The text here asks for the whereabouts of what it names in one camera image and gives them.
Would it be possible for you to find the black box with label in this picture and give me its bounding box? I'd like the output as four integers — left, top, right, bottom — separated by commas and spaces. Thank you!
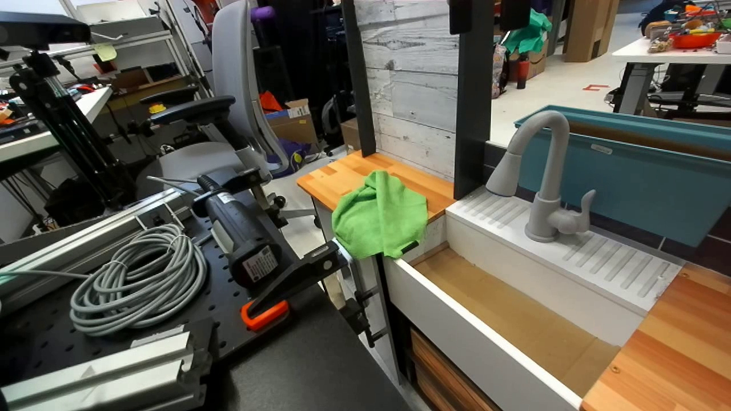
192, 168, 295, 293

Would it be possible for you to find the black clamp with orange handle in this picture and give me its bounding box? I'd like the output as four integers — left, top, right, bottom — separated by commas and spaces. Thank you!
237, 239, 385, 348

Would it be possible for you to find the wide black metal post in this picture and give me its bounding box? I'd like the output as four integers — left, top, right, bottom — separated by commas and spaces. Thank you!
453, 0, 497, 201

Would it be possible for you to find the wooden butcher block countertop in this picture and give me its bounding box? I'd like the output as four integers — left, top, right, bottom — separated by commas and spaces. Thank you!
295, 149, 731, 411

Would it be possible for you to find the white table with black legs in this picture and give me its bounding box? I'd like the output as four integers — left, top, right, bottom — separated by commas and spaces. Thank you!
611, 35, 731, 117

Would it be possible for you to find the thin black metal post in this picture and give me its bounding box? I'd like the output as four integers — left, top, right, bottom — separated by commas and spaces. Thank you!
338, 0, 376, 157

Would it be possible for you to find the short aluminium extrusion block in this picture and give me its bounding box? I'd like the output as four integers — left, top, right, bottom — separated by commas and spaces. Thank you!
0, 326, 200, 411

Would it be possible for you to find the red bowl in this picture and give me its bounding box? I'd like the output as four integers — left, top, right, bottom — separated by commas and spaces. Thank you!
669, 30, 721, 53

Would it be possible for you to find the small cardboard box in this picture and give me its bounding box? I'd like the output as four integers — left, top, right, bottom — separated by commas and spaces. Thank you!
264, 97, 321, 151

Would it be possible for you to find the grey office chair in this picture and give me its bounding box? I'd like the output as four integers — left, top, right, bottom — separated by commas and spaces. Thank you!
145, 0, 295, 201

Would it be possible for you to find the orange object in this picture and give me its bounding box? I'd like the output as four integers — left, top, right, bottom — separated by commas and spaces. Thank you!
257, 89, 286, 114

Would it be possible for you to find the black tripod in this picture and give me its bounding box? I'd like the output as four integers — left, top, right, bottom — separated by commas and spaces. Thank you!
6, 48, 140, 211

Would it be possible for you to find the white sink with drainboard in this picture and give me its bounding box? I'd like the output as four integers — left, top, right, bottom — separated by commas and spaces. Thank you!
383, 185, 683, 411

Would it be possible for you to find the green cloth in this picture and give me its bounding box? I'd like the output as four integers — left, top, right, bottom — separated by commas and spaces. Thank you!
329, 168, 431, 261

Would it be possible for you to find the white desk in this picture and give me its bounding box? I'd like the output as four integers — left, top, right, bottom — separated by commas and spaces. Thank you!
0, 81, 115, 167

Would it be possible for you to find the grey tap with curved nozzle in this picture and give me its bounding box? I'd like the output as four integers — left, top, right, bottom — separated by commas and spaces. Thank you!
485, 109, 598, 243

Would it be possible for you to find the black stereo camera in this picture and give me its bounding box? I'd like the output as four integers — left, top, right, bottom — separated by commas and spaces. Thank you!
0, 8, 94, 53

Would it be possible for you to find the long aluminium extrusion rail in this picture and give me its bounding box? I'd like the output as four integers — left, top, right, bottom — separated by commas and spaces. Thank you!
0, 185, 190, 322

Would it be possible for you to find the tall cardboard box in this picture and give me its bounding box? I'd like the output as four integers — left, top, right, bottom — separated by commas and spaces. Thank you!
562, 0, 618, 63

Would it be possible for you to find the wooden cabinet front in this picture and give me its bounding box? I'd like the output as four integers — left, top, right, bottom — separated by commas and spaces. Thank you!
406, 326, 497, 411

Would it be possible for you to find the coiled grey cable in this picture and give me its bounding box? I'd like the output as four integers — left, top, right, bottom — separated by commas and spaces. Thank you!
69, 221, 209, 337

